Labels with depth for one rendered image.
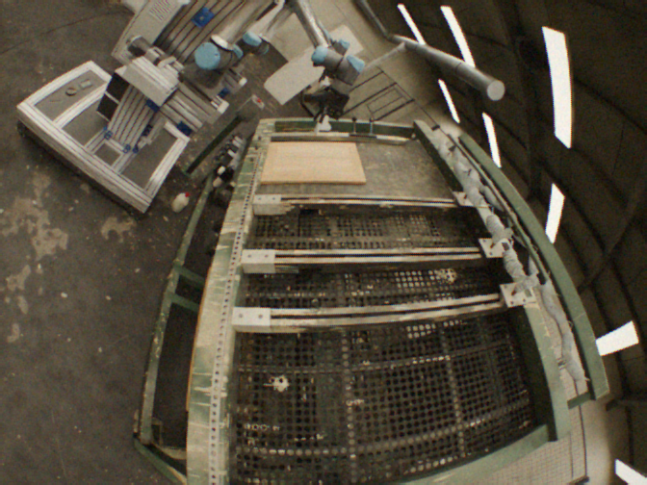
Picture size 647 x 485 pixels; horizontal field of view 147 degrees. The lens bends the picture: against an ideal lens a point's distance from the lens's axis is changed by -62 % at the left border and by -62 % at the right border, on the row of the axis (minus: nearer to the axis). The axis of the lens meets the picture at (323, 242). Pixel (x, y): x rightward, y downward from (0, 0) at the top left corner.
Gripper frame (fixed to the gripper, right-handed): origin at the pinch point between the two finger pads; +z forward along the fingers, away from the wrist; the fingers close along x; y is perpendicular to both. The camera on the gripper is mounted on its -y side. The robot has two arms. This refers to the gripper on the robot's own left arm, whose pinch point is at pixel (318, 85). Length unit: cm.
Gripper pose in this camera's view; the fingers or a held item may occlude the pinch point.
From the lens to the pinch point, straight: 174.7
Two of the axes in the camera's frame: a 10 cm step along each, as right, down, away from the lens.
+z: -4.3, 5.8, 6.9
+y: 9.0, 2.4, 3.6
